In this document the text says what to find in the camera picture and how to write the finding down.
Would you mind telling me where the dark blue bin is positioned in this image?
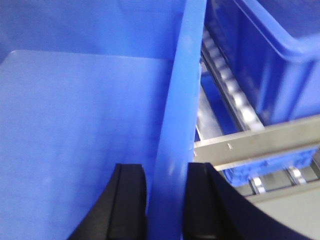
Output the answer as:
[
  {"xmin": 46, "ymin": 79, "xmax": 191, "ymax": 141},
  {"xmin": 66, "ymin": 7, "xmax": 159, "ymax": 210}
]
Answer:
[
  {"xmin": 204, "ymin": 0, "xmax": 320, "ymax": 125},
  {"xmin": 222, "ymin": 148, "xmax": 318, "ymax": 187}
]

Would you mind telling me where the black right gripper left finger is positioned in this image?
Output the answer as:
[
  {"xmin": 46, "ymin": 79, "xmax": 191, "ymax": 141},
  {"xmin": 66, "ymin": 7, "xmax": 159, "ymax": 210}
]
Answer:
[{"xmin": 68, "ymin": 163, "xmax": 147, "ymax": 240}]

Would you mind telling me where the dark blue bin upper right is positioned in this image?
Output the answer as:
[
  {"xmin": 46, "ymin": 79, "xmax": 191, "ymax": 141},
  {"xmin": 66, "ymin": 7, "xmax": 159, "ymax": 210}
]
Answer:
[{"xmin": 204, "ymin": 0, "xmax": 320, "ymax": 125}]

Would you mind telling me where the dark blue bin lower right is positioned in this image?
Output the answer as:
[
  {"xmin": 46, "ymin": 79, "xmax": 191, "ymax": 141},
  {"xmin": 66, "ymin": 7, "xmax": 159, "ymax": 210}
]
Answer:
[{"xmin": 222, "ymin": 148, "xmax": 318, "ymax": 187}]

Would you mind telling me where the stainless steel shelf rail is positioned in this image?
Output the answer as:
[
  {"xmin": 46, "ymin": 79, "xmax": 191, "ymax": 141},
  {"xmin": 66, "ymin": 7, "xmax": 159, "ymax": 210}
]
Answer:
[{"xmin": 193, "ymin": 115, "xmax": 320, "ymax": 171}]

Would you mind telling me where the light blue plastic crate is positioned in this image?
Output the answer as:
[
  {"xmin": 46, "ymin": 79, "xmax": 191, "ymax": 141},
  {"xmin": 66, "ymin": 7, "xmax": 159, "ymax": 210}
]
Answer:
[{"xmin": 0, "ymin": 0, "xmax": 207, "ymax": 240}]

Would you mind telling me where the lower shelf roller track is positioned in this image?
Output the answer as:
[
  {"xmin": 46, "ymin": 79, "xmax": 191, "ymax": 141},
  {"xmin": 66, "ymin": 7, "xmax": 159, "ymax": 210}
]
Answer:
[{"xmin": 242, "ymin": 158, "xmax": 320, "ymax": 197}]

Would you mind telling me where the roller track right of centre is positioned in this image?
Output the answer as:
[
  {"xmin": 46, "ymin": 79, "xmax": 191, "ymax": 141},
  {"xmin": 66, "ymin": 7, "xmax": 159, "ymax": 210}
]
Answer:
[{"xmin": 201, "ymin": 28, "xmax": 265, "ymax": 131}]

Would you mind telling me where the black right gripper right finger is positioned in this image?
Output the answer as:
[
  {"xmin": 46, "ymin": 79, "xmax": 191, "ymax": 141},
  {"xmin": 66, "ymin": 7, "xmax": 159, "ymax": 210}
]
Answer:
[{"xmin": 183, "ymin": 163, "xmax": 318, "ymax": 240}]

